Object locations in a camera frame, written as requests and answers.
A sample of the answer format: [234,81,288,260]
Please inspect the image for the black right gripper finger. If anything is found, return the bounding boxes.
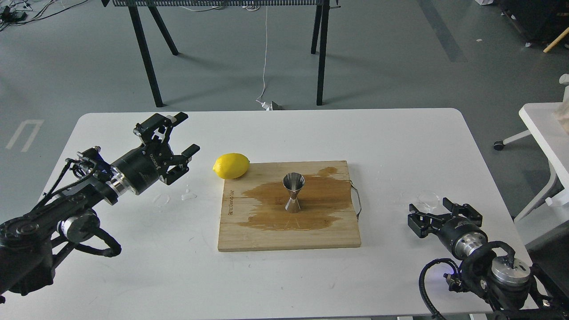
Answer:
[442,198,482,227]
[407,203,443,238]

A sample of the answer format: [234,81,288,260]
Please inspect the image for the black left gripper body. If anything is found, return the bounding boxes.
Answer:
[111,144,176,195]

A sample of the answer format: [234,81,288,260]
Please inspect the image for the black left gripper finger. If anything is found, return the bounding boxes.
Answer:
[133,112,188,146]
[160,144,200,185]

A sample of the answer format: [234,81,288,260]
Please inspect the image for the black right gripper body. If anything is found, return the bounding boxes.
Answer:
[433,216,488,260]

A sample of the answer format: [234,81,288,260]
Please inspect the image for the small clear glass beaker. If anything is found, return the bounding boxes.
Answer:
[416,190,440,212]

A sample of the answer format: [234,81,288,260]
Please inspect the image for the steel double jigger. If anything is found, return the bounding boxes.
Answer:
[282,172,305,213]

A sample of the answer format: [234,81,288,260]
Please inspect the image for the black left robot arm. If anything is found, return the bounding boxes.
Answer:
[0,112,200,296]

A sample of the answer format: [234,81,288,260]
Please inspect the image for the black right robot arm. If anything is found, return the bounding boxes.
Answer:
[407,198,568,320]

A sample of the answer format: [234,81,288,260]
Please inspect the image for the yellow lemon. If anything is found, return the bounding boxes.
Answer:
[212,153,250,180]

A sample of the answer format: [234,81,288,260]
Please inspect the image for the white office chair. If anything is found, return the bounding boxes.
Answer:
[493,130,532,151]

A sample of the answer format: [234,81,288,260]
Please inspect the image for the wooden cutting board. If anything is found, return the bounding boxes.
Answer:
[217,160,361,252]

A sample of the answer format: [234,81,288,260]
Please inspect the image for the white side table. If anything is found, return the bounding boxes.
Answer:
[514,74,569,250]

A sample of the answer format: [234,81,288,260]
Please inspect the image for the black leg metal table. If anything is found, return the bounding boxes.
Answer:
[102,0,340,108]

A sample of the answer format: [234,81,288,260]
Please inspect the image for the wooden stick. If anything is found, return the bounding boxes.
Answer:
[542,27,569,53]

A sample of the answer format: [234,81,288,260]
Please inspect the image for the white hanging cable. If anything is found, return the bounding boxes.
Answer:
[255,5,283,111]

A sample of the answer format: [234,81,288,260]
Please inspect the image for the black floor cables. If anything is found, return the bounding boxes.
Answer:
[0,0,89,32]

